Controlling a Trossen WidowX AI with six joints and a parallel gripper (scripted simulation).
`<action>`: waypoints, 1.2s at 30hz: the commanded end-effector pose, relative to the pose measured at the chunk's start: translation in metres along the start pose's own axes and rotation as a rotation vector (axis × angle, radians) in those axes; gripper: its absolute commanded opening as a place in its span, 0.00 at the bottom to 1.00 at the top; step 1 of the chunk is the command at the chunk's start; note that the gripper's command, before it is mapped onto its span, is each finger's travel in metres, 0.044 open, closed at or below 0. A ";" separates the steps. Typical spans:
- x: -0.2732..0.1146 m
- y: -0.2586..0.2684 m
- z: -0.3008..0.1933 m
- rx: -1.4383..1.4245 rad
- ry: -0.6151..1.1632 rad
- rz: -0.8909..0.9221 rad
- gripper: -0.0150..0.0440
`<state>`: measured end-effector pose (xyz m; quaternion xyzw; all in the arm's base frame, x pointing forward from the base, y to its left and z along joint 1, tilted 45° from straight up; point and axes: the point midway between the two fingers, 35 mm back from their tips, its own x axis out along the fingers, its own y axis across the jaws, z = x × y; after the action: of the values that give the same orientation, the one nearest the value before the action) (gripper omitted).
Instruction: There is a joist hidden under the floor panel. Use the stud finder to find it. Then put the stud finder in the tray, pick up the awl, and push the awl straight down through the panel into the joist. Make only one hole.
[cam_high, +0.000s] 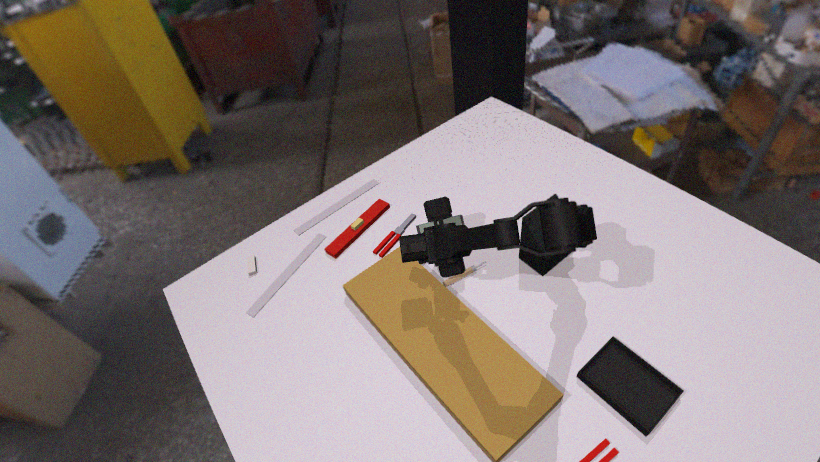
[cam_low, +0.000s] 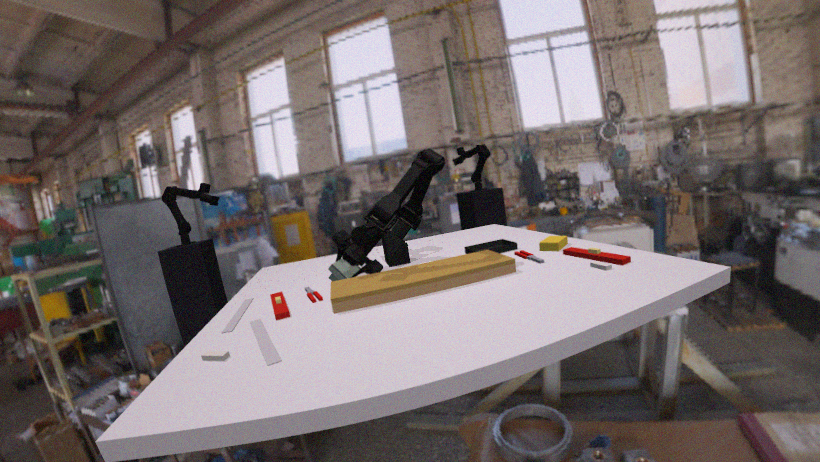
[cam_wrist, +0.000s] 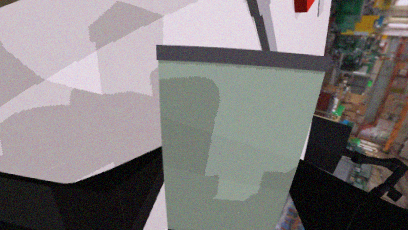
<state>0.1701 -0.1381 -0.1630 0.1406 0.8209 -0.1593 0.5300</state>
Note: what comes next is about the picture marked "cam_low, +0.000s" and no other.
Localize yellow rectangular block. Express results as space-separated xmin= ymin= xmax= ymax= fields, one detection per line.
xmin=539 ymin=236 xmax=568 ymax=252

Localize red rectangular block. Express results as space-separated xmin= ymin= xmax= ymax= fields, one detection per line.
xmin=563 ymin=247 xmax=631 ymax=266
xmin=270 ymin=292 xmax=290 ymax=320

